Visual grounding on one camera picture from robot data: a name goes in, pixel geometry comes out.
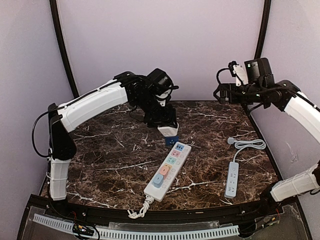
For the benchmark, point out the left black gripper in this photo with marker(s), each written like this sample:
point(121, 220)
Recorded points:
point(160, 121)

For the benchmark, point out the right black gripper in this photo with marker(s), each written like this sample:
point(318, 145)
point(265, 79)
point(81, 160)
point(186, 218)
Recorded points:
point(224, 92)

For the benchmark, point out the white cube socket adapter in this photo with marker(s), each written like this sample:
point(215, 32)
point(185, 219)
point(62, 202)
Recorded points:
point(169, 130)

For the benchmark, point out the dark blue cube socket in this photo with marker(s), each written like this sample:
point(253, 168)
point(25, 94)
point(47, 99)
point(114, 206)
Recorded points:
point(171, 140)

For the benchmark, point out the pink plug adapter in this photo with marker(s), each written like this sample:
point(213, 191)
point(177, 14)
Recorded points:
point(164, 171)

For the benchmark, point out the light blue plug adapter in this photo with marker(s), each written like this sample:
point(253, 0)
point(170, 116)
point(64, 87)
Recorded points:
point(158, 180)

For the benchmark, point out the white multicolour power strip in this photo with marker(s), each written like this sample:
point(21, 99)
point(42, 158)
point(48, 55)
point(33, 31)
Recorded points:
point(175, 159)

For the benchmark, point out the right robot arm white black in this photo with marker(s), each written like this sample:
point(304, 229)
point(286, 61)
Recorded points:
point(290, 100)

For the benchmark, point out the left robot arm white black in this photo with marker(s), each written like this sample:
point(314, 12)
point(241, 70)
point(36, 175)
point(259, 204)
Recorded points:
point(150, 93)

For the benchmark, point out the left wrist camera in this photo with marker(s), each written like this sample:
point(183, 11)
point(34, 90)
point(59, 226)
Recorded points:
point(161, 85)

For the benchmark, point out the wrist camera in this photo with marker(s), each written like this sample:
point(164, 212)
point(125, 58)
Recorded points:
point(161, 85)
point(257, 71)

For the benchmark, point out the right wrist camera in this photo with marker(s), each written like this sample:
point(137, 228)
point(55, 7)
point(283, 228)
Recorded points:
point(257, 71)

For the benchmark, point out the right black frame post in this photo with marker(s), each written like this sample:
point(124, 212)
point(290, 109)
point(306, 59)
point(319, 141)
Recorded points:
point(263, 28)

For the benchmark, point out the black frame post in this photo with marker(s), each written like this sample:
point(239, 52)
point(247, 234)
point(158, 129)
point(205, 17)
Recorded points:
point(263, 28)
point(62, 47)

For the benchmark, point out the white slotted cable duct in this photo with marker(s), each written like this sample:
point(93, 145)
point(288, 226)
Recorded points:
point(106, 233)

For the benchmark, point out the black front table rail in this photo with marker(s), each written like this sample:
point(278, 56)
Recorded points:
point(237, 214)

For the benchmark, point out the left black frame post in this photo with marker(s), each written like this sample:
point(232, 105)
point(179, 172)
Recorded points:
point(62, 47)

